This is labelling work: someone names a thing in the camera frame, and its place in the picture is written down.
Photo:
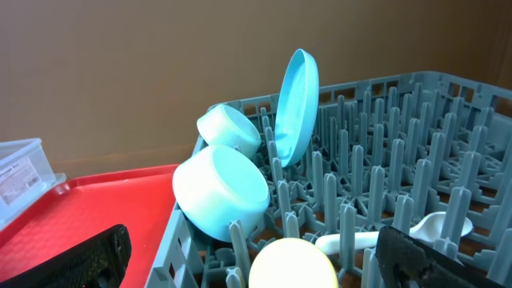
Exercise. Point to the white plastic spoon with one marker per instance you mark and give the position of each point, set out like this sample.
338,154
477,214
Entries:
428,230

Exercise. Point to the green bowl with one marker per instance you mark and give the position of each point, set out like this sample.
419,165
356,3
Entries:
227,126

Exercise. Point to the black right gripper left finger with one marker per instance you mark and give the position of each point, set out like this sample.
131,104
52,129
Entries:
100,261

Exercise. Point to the clear plastic bin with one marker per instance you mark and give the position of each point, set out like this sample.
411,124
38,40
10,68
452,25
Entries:
26,175

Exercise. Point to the yellow plastic cup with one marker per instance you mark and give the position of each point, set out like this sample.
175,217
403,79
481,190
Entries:
292,263

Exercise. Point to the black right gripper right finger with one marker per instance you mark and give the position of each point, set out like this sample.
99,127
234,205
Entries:
403,259

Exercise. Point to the grey dishwasher rack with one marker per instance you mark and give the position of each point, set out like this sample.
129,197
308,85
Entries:
385,151

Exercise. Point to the red serving tray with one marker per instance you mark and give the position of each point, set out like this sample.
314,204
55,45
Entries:
142,200

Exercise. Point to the small light blue bowl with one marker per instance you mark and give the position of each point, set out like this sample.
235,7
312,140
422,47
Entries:
217,186

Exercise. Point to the large light blue plate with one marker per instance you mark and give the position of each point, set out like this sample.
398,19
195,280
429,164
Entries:
297,108

